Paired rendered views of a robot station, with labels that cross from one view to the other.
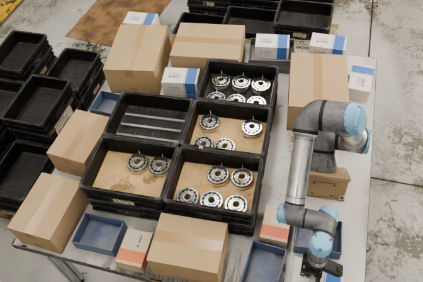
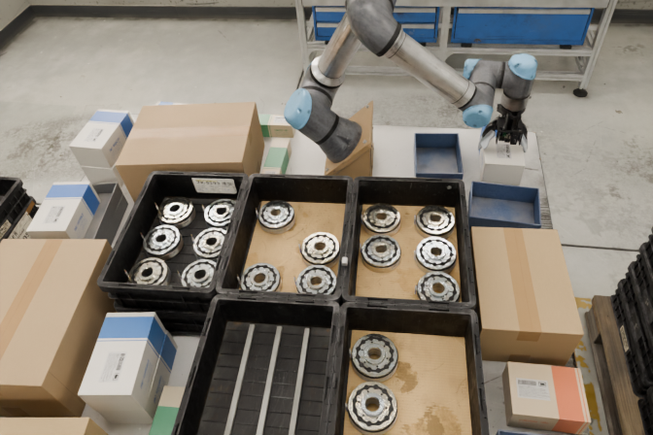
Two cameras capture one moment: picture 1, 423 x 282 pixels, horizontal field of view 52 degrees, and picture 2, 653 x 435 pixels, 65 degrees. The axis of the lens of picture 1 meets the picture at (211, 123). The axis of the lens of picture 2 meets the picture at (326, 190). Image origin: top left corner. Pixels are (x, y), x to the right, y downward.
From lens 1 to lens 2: 165 cm
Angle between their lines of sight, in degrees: 59
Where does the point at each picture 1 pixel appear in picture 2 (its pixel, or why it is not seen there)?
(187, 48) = (30, 344)
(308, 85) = (200, 142)
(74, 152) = not seen: outside the picture
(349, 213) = (390, 140)
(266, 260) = (482, 214)
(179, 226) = (498, 292)
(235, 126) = (266, 244)
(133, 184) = (423, 411)
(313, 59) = (141, 138)
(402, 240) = not seen: hidden behind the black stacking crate
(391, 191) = not seen: hidden behind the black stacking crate
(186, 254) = (546, 274)
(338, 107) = not seen: outside the picture
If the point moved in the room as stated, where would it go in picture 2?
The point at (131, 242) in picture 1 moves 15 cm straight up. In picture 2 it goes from (540, 397) to (557, 368)
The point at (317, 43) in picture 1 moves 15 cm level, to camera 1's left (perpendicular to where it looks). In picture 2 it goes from (100, 139) to (95, 170)
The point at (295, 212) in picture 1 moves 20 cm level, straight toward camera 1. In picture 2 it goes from (483, 91) to (562, 93)
